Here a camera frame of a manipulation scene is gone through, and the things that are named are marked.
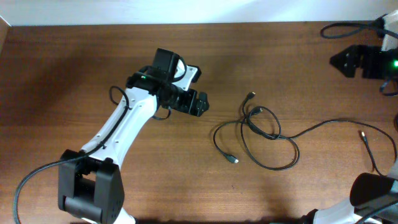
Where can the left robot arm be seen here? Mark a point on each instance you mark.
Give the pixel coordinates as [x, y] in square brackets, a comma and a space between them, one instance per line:
[90, 185]

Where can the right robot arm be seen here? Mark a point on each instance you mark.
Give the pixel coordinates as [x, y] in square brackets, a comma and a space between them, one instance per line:
[373, 197]

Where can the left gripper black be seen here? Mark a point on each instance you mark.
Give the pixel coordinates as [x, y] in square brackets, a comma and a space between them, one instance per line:
[188, 107]

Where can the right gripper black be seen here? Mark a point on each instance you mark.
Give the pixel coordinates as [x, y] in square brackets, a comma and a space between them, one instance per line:
[360, 61]

